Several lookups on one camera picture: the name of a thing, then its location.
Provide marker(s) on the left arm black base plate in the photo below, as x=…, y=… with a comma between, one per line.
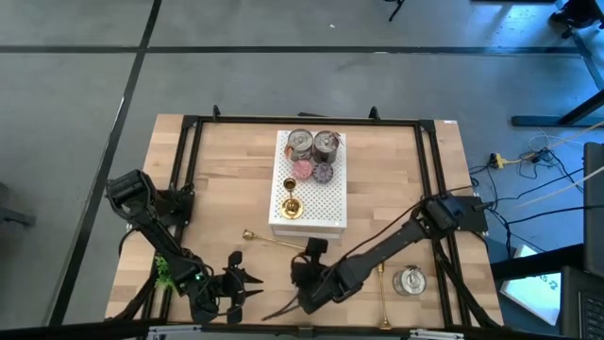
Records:
x=184, y=215

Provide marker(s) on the small green potted plant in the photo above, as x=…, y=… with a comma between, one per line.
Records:
x=162, y=278

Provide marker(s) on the white printed box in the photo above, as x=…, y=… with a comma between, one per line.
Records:
x=533, y=293

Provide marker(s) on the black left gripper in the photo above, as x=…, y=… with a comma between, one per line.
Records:
x=217, y=293

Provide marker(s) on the dark floral round candle tin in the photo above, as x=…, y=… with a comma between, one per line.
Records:
x=323, y=173

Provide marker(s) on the black monitor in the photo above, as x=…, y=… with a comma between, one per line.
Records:
x=594, y=212

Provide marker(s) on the black tripod leg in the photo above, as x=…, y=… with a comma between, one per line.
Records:
x=395, y=9

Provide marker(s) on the yellow power plug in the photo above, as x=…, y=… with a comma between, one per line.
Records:
x=498, y=160

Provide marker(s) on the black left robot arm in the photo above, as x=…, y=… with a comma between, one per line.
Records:
x=156, y=226

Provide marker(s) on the tall gold candlestick holder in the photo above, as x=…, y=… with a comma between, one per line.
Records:
x=246, y=234
x=380, y=269
x=291, y=209

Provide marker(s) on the black overhead crossbar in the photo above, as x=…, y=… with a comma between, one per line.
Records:
x=71, y=329

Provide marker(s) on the white perforated shelf riser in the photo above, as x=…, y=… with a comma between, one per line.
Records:
x=325, y=208

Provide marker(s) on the black aluminium rig frame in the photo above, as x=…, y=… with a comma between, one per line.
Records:
x=309, y=120

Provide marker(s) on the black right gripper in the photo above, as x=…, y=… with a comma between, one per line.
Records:
x=318, y=285

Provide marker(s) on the pink floral round candle tin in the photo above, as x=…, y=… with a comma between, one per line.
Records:
x=302, y=169

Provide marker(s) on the tin can with twine knob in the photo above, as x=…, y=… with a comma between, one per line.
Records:
x=325, y=144
x=409, y=282

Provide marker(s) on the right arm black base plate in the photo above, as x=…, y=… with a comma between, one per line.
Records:
x=474, y=219

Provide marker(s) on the tin can with orange tag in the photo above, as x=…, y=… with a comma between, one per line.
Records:
x=300, y=141

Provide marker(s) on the black office chair base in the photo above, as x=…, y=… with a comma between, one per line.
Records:
x=578, y=14

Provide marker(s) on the black laptop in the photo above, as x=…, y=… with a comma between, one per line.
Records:
x=573, y=302

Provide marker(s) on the black desk leg frame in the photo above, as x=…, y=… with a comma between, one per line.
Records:
x=542, y=121

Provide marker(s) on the black frame strut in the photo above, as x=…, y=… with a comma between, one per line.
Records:
x=538, y=262

